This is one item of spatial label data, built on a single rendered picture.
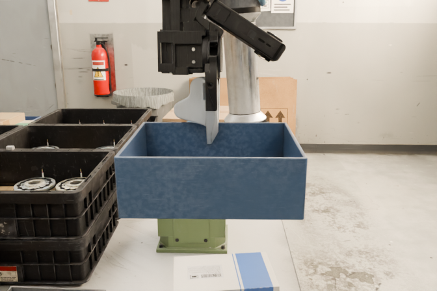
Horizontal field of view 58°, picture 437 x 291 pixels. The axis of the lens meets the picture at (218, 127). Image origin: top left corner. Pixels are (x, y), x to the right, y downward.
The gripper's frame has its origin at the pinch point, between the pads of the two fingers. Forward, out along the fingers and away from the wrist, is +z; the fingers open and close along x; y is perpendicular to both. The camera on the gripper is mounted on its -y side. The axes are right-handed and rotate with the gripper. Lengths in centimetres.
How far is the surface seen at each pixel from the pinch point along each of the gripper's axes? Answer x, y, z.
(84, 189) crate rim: -25.5, 29.7, 16.7
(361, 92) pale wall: -350, -126, 14
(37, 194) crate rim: -22.1, 38.3, 16.9
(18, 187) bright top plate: -42, 54, 22
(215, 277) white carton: -17.2, 0.9, 31.2
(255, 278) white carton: -17.2, -6.8, 31.2
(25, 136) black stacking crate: -76, 71, 14
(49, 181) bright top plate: -45, 48, 21
